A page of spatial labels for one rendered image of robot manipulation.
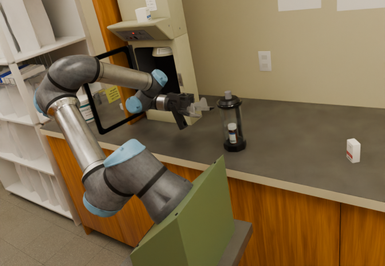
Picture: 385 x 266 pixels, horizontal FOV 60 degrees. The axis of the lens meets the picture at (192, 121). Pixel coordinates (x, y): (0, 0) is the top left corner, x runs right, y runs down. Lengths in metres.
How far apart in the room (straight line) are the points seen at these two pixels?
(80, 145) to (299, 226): 0.90
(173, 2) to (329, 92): 0.92
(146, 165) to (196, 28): 1.31
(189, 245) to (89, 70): 0.67
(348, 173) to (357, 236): 0.23
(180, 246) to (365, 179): 0.74
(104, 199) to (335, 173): 0.82
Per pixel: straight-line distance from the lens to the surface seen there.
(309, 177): 1.31
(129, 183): 0.95
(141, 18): 1.64
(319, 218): 1.39
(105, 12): 1.84
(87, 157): 1.08
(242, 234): 1.10
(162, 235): 0.83
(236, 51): 1.99
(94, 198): 1.04
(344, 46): 1.79
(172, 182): 0.93
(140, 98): 1.45
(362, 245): 1.42
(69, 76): 1.17
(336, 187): 1.27
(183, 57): 1.70
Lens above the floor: 1.71
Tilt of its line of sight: 25 degrees down
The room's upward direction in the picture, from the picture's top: 11 degrees counter-clockwise
